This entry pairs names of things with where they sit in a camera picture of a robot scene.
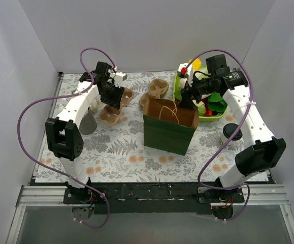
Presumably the brown green paper bag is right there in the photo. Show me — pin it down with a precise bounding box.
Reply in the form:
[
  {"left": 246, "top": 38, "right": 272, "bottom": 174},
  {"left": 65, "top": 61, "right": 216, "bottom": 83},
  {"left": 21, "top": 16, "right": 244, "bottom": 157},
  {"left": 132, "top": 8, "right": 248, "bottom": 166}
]
[{"left": 143, "top": 98, "right": 199, "bottom": 156}]

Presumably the purple cable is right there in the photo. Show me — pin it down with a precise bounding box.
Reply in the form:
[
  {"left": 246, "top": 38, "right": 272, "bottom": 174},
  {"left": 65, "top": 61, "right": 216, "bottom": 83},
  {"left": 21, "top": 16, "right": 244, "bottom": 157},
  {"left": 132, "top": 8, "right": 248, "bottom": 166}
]
[
  {"left": 186, "top": 49, "right": 254, "bottom": 222},
  {"left": 17, "top": 47, "right": 119, "bottom": 229}
]

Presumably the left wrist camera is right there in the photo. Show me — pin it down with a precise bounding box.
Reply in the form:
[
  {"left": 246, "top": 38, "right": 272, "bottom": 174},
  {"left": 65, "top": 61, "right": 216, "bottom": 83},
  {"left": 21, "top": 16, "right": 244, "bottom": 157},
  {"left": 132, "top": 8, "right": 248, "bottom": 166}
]
[{"left": 112, "top": 72, "right": 127, "bottom": 86}]

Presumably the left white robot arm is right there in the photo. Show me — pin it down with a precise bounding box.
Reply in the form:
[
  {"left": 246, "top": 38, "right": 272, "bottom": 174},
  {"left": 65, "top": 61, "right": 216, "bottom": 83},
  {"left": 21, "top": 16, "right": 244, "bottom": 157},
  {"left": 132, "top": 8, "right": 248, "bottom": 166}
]
[{"left": 45, "top": 62, "right": 127, "bottom": 203}]

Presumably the red pepper toy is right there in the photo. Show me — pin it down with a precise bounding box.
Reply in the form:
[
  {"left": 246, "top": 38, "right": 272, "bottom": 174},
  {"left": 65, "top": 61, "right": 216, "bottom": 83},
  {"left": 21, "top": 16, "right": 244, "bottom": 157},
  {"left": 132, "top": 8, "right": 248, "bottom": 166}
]
[{"left": 203, "top": 99, "right": 213, "bottom": 116}]

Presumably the white paper coffee cup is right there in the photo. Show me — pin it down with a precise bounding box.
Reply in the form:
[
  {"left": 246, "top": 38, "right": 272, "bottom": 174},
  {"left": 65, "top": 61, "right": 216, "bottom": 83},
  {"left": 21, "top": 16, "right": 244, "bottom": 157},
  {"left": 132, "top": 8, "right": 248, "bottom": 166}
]
[{"left": 220, "top": 134, "right": 238, "bottom": 145}]

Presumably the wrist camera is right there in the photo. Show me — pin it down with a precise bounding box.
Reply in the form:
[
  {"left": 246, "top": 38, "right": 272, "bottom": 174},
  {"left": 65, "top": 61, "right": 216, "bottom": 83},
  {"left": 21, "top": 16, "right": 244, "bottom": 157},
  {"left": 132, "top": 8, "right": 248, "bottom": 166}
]
[
  {"left": 112, "top": 72, "right": 127, "bottom": 86},
  {"left": 177, "top": 63, "right": 193, "bottom": 84}
]

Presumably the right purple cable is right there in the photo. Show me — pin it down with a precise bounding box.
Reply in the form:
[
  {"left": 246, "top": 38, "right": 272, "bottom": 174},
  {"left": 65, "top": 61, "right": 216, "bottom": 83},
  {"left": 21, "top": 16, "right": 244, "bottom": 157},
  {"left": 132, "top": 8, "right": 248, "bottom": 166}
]
[{"left": 186, "top": 49, "right": 254, "bottom": 222}]

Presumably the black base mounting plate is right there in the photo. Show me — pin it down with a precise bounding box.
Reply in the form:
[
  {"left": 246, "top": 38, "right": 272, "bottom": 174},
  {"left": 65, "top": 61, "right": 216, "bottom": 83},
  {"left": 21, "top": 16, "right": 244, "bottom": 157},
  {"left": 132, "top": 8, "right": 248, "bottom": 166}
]
[{"left": 63, "top": 182, "right": 244, "bottom": 215}]

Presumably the large napa cabbage toy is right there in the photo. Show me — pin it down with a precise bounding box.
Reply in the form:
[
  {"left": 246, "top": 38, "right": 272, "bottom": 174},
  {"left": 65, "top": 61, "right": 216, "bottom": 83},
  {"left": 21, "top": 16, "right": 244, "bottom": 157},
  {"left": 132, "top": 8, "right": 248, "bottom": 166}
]
[{"left": 175, "top": 63, "right": 208, "bottom": 89}]

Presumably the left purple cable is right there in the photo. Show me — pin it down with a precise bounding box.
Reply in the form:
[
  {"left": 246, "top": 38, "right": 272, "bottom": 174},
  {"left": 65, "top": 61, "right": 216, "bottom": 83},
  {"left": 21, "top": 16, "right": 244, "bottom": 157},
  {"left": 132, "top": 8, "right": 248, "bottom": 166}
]
[{"left": 17, "top": 47, "right": 119, "bottom": 229}]

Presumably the grey straw holder cup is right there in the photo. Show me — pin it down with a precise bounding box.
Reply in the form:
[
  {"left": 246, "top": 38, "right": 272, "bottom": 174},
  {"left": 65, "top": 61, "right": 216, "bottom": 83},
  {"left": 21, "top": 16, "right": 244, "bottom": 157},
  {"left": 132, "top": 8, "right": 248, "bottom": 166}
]
[{"left": 79, "top": 109, "right": 97, "bottom": 135}]

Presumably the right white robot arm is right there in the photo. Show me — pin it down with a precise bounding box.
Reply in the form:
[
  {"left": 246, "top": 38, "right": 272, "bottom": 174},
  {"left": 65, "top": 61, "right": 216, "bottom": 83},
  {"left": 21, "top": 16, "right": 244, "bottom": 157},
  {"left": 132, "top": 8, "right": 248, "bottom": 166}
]
[{"left": 177, "top": 50, "right": 286, "bottom": 202}]

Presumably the green plastic basket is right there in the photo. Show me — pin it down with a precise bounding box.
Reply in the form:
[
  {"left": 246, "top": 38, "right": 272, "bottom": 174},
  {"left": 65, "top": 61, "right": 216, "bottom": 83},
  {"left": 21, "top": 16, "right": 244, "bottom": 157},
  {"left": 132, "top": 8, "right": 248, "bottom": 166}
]
[{"left": 173, "top": 70, "right": 226, "bottom": 122}]

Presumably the small bok choy toy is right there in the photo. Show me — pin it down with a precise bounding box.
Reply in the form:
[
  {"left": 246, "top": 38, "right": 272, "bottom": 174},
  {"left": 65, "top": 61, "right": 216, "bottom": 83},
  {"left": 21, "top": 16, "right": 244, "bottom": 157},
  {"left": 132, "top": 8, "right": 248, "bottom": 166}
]
[{"left": 69, "top": 85, "right": 99, "bottom": 113}]

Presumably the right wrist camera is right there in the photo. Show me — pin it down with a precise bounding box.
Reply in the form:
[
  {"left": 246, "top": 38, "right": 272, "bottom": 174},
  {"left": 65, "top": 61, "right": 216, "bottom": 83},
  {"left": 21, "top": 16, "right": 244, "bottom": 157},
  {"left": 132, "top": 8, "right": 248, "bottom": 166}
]
[{"left": 177, "top": 63, "right": 193, "bottom": 84}]

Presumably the aluminium frame rail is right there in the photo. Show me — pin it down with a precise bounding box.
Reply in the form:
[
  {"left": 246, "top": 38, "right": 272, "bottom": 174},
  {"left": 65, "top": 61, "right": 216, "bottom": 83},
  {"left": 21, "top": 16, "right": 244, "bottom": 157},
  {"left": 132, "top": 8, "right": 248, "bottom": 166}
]
[{"left": 7, "top": 184, "right": 294, "bottom": 243}]

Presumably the brown pulp cup carrier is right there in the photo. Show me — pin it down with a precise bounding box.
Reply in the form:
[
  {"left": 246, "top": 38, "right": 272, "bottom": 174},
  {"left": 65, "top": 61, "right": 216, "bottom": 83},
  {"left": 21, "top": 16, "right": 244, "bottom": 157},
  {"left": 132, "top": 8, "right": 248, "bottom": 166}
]
[{"left": 99, "top": 88, "right": 134, "bottom": 126}]

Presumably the yellow leafy vegetable toy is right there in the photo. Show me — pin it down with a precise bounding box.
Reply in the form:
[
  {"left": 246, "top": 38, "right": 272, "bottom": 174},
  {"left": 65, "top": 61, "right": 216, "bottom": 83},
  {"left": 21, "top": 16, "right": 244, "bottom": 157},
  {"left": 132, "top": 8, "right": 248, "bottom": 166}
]
[{"left": 188, "top": 58, "right": 202, "bottom": 71}]

